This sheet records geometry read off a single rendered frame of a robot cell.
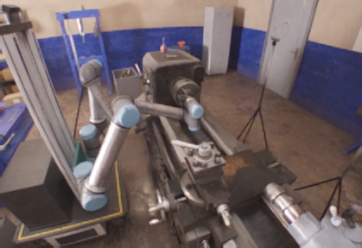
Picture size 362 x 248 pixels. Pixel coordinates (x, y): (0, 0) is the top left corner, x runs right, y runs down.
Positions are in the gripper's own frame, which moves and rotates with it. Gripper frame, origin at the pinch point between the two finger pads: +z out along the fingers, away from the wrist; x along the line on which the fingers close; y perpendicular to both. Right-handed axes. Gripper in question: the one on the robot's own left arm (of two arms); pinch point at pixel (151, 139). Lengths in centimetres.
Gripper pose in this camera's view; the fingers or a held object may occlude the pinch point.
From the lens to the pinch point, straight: 181.5
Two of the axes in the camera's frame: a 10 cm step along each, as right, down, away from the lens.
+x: -1.9, -4.2, 8.9
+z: 4.2, 7.9, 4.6
